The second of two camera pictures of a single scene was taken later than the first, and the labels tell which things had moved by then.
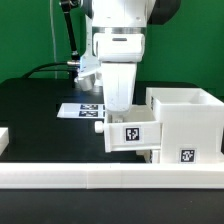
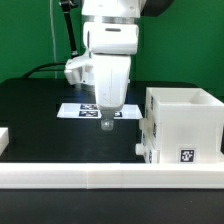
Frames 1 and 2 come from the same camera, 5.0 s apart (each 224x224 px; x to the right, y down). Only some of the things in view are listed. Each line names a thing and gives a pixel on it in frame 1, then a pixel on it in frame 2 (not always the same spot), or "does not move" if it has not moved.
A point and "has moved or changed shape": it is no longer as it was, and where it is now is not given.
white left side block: x=4 y=138 does not move
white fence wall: x=110 y=175 does not move
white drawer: x=134 y=130 has moved or changed shape
